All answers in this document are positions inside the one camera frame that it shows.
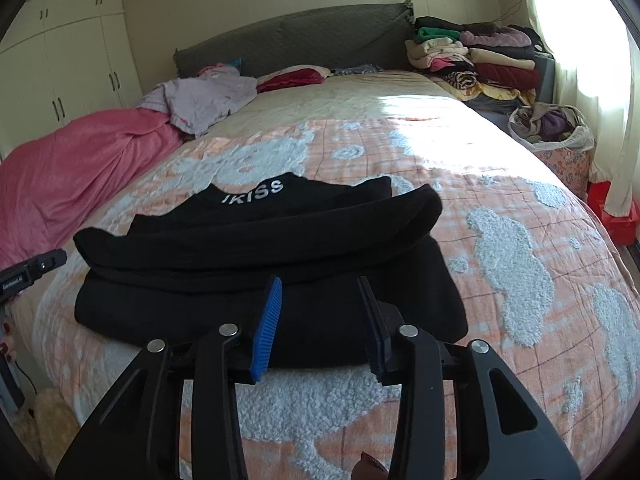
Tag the floral laundry basket with clothes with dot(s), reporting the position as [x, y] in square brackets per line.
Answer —
[559, 136]

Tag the black IKISS sweatshirt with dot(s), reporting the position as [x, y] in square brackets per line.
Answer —
[209, 262]

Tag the left hand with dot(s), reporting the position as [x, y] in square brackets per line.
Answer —
[7, 342]

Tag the red pillow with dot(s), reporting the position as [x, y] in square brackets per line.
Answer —
[293, 76]

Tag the cream curtain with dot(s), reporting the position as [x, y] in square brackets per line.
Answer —
[597, 71]

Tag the pile of folded clothes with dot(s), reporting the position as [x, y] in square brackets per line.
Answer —
[490, 68]

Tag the cream wardrobe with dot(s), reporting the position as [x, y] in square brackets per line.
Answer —
[61, 60]

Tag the orange plaid bedspread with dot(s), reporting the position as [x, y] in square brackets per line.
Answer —
[540, 279]

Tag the dark grey quilted headboard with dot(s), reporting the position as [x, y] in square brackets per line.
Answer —
[333, 37]

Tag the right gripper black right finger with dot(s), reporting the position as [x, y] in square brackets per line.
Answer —
[404, 355]

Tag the lilac crumpled garment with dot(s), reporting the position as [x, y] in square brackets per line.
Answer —
[194, 104]

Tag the pink blanket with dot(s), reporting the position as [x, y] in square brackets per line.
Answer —
[50, 186]

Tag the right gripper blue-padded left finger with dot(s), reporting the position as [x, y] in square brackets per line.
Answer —
[229, 355]

